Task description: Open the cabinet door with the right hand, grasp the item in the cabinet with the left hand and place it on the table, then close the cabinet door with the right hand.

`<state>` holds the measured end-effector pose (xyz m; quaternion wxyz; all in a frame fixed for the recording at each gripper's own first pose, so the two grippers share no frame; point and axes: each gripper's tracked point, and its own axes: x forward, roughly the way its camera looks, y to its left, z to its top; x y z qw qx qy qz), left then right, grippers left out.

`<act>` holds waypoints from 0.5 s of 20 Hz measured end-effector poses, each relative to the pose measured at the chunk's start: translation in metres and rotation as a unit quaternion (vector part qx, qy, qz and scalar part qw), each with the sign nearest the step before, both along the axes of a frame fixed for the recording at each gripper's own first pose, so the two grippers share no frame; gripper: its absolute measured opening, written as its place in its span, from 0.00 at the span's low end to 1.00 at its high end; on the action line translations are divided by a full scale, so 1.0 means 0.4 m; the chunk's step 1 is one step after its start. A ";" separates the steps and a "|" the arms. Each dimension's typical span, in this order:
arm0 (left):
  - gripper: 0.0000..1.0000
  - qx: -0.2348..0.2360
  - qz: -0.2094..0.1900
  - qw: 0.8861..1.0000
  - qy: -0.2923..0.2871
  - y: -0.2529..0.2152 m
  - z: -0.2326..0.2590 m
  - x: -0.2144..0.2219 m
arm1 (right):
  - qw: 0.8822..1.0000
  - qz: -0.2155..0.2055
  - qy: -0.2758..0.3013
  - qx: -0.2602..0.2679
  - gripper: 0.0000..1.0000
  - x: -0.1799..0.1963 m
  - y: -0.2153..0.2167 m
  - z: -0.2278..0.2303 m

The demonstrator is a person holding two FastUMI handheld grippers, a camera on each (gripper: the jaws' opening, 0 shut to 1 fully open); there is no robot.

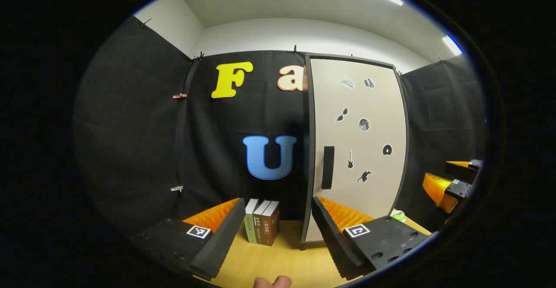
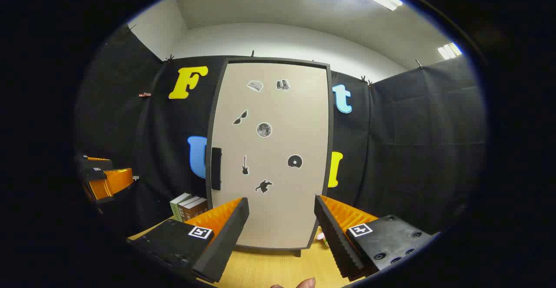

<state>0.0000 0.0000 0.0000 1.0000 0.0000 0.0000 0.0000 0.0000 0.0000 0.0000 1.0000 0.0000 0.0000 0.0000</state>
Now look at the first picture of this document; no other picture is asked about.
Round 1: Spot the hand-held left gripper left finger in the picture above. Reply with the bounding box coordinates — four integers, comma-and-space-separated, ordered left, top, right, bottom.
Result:
129, 198, 246, 281

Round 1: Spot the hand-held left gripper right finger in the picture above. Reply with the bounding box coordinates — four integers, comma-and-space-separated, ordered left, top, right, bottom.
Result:
312, 195, 435, 281

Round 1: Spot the black door handle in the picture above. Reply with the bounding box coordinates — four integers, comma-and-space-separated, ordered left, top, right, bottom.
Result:
321, 146, 335, 190

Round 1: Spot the dark grey cabinet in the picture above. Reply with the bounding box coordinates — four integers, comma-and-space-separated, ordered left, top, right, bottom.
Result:
300, 53, 410, 252

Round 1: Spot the green book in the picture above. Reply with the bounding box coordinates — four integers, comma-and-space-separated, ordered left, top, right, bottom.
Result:
244, 198, 260, 244

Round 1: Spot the black backdrop cloth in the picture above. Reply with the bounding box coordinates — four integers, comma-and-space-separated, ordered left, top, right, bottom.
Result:
73, 17, 487, 254

